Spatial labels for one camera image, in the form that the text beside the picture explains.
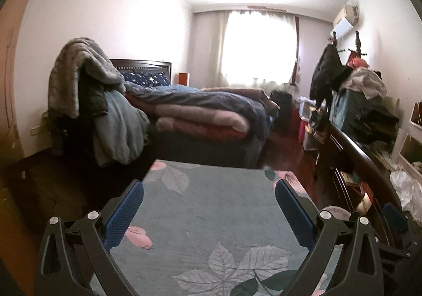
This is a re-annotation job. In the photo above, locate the white plastic bag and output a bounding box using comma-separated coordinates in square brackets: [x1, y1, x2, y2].
[389, 164, 422, 218]

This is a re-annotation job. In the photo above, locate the red container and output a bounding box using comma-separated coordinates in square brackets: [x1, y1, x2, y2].
[298, 108, 311, 144]

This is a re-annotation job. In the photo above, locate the dark wooden cabinet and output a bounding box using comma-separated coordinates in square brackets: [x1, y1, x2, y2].
[310, 111, 411, 245]

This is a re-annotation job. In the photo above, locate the pile of black clothes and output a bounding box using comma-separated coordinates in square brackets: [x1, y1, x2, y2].
[356, 104, 401, 145]

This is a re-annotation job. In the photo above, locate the stack of red books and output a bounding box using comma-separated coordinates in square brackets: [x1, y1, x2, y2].
[356, 181, 375, 214]

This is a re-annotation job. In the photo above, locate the white storage shelf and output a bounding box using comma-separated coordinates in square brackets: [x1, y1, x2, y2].
[392, 101, 422, 172]

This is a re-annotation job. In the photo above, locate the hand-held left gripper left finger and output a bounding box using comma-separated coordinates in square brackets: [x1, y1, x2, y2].
[35, 179, 146, 296]

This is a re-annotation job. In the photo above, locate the grey fleece blanket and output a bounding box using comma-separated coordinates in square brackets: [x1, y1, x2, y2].
[48, 37, 126, 119]

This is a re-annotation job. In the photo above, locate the black hanging jacket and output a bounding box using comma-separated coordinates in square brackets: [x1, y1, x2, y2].
[310, 44, 352, 109]

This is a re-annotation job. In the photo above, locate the folded pink grey blanket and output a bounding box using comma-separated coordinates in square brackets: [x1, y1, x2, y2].
[155, 103, 248, 134]

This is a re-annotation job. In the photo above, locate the light wooden wardrobe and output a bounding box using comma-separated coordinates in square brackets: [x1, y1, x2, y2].
[0, 0, 37, 191]

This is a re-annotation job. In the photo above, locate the wooden coat rack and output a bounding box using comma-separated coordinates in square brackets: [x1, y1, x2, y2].
[331, 30, 367, 57]

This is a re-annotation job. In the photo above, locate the white air conditioner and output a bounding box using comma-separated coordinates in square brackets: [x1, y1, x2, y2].
[331, 4, 361, 40]

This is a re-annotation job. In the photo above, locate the blue star print pillow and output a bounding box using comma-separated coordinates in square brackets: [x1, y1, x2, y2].
[121, 71, 171, 89]

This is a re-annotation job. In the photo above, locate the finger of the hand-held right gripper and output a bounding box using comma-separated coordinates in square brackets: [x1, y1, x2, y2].
[376, 203, 414, 259]

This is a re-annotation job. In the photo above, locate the dark wooden headboard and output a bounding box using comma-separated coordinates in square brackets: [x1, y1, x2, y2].
[109, 59, 173, 86]

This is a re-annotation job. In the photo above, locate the red garment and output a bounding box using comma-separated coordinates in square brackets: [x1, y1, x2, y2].
[346, 52, 368, 70]

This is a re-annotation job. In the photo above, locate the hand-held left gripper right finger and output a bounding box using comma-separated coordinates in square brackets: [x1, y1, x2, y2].
[274, 178, 385, 296]

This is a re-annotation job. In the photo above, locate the green floral tablecloth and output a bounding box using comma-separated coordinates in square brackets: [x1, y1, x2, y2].
[89, 159, 343, 296]

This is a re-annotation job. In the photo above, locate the brown blanket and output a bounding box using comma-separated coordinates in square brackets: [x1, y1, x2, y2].
[204, 86, 281, 109]

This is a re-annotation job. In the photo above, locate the clear plastic box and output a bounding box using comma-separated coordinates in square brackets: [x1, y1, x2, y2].
[301, 98, 318, 119]

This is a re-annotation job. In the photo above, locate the white cloth pile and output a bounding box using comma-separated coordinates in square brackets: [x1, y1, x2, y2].
[342, 67, 388, 99]

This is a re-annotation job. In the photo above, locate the light blue towel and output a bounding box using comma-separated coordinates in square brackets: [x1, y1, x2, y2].
[92, 88, 151, 167]

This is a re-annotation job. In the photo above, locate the teal bag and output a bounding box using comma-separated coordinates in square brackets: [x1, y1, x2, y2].
[329, 88, 367, 134]

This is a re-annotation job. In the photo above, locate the black suitcase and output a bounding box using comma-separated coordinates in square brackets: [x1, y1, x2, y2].
[270, 90, 295, 132]

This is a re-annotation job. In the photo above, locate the bed with grey sheet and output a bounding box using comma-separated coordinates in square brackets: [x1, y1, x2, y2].
[109, 59, 281, 170]

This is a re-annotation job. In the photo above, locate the white window curtain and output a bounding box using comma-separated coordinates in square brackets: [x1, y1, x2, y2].
[194, 9, 301, 90]

